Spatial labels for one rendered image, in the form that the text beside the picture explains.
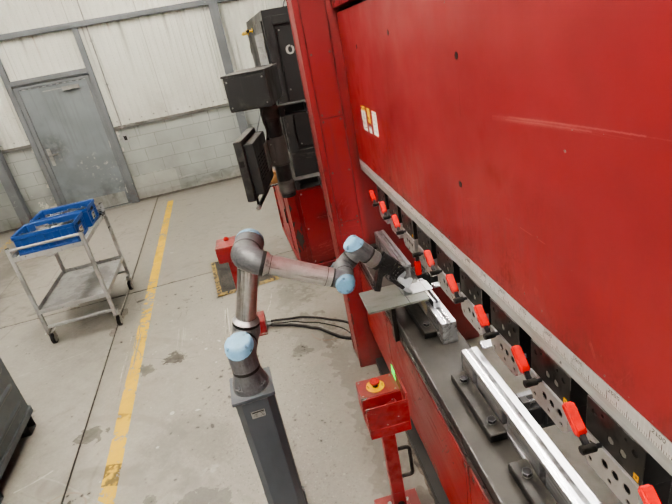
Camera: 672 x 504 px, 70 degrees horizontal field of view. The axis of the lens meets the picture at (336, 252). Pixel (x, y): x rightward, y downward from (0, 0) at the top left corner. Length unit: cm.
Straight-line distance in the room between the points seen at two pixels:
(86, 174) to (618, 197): 874
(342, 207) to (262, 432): 131
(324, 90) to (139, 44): 641
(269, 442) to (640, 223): 178
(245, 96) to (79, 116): 641
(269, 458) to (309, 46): 197
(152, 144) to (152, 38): 167
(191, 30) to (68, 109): 233
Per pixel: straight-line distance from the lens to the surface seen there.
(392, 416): 187
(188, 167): 897
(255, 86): 276
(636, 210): 81
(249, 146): 283
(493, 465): 155
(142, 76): 884
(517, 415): 155
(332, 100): 265
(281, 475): 238
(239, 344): 199
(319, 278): 181
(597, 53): 83
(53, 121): 911
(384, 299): 205
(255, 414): 213
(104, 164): 907
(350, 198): 277
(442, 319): 194
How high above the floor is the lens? 205
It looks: 24 degrees down
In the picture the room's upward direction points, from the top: 11 degrees counter-clockwise
